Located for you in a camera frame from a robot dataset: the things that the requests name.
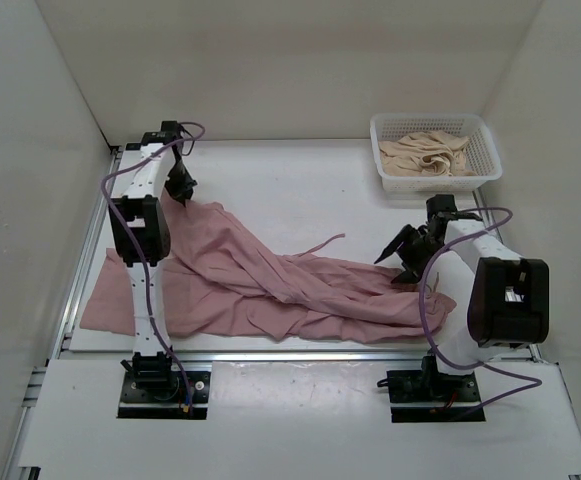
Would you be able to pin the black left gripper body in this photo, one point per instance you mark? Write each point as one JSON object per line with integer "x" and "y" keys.
{"x": 179, "y": 171}

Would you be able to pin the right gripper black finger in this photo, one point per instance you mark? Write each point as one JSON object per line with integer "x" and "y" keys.
{"x": 408, "y": 276}
{"x": 402, "y": 237}

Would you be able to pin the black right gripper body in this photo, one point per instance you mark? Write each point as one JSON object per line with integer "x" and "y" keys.
{"x": 419, "y": 252}

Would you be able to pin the pink trousers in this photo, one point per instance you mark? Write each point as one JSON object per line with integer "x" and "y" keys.
{"x": 220, "y": 279}

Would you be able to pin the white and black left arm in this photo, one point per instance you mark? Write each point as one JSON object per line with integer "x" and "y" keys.
{"x": 142, "y": 240}

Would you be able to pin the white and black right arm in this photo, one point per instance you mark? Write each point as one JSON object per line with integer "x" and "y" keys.
{"x": 508, "y": 306}

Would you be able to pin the beige trousers in basket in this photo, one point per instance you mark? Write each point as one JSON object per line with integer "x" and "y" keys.
{"x": 425, "y": 154}

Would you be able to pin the white perforated plastic basket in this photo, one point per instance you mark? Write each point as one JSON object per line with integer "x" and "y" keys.
{"x": 481, "y": 153}

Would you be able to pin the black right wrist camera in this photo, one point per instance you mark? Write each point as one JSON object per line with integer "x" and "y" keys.
{"x": 442, "y": 208}

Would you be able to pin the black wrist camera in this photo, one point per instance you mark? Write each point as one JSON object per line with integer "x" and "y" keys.
{"x": 442, "y": 208}
{"x": 169, "y": 131}

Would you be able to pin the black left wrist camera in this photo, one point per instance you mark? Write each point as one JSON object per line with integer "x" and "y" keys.
{"x": 169, "y": 131}

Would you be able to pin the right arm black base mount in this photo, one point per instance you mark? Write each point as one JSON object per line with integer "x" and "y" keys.
{"x": 417, "y": 397}

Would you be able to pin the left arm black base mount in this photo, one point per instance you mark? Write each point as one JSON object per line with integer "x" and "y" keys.
{"x": 169, "y": 404}

